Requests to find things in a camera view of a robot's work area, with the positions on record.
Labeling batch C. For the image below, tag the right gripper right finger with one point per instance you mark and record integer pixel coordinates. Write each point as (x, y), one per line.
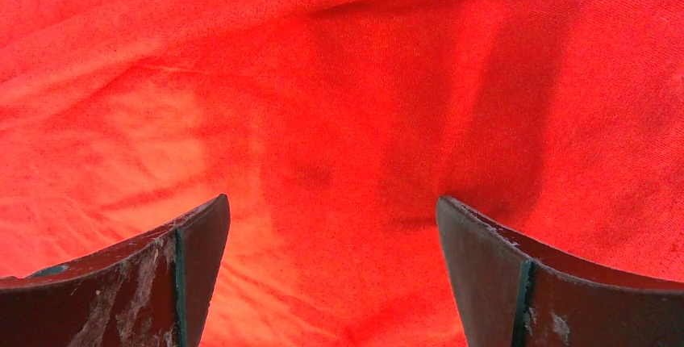
(512, 290)

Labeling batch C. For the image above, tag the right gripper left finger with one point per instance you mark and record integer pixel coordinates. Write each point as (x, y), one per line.
(153, 289)

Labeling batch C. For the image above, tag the red t-shirt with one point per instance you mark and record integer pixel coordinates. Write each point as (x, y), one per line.
(333, 126)

